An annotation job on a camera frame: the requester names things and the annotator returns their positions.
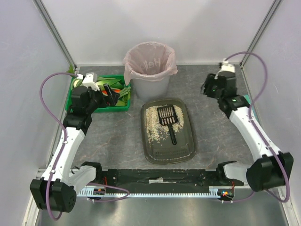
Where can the grey trash bin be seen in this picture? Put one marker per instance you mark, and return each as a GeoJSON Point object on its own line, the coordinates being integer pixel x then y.
{"type": "Point", "coordinates": [150, 90]}

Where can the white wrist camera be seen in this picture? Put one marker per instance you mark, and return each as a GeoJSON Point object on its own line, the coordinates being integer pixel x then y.
{"type": "Point", "coordinates": [89, 81]}
{"type": "Point", "coordinates": [225, 66]}

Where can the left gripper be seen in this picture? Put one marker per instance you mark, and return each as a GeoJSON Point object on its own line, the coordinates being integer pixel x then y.
{"type": "Point", "coordinates": [103, 95]}

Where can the pile of pellet cat litter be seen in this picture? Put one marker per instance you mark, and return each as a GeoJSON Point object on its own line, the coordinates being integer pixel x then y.
{"type": "Point", "coordinates": [155, 131]}

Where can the green plastic crate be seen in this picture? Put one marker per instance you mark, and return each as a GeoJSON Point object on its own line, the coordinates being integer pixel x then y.
{"type": "Point", "coordinates": [114, 108]}

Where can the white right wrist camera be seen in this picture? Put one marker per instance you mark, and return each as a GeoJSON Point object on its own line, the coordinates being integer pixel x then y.
{"type": "Point", "coordinates": [225, 66]}

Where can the green long beans bundle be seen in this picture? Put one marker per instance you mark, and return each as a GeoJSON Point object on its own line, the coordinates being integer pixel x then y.
{"type": "Point", "coordinates": [125, 91]}

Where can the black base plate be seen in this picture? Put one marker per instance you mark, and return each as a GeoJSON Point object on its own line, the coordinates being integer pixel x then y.
{"type": "Point", "coordinates": [135, 179]}

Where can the bundle of green onions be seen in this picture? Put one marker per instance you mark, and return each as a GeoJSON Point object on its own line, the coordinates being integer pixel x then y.
{"type": "Point", "coordinates": [112, 82]}

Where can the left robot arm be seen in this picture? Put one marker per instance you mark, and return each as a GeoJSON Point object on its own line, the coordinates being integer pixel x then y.
{"type": "Point", "coordinates": [57, 189]}

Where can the teal cardboard box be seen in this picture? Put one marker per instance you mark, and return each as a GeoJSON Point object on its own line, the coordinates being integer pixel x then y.
{"type": "Point", "coordinates": [248, 99]}

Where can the pink plastic bin liner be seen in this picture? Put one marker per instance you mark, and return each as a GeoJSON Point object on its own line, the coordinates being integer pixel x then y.
{"type": "Point", "coordinates": [149, 61]}

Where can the white slotted cable duct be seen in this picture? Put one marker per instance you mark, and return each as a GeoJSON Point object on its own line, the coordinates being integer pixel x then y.
{"type": "Point", "coordinates": [101, 192]}

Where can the green leafy vegetable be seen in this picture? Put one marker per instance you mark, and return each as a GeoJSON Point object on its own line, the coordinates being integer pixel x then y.
{"type": "Point", "coordinates": [71, 69]}

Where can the dark translucent litter box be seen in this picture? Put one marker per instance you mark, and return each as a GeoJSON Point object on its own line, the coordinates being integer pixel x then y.
{"type": "Point", "coordinates": [165, 152]}

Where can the orange carrot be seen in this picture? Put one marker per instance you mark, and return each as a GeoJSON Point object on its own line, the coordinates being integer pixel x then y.
{"type": "Point", "coordinates": [105, 91]}

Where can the black slotted litter scoop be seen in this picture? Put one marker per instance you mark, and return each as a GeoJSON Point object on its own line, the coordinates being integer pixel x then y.
{"type": "Point", "coordinates": [167, 117]}

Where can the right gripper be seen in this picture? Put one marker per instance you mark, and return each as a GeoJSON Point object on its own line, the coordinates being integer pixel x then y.
{"type": "Point", "coordinates": [206, 84]}

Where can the flat green leaf vegetable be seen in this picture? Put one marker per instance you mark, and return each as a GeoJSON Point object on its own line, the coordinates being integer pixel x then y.
{"type": "Point", "coordinates": [123, 101]}

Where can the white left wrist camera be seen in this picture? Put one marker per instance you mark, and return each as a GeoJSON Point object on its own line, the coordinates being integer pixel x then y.
{"type": "Point", "coordinates": [89, 81]}

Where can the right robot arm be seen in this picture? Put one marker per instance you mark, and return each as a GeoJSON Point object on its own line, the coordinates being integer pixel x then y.
{"type": "Point", "coordinates": [271, 167]}

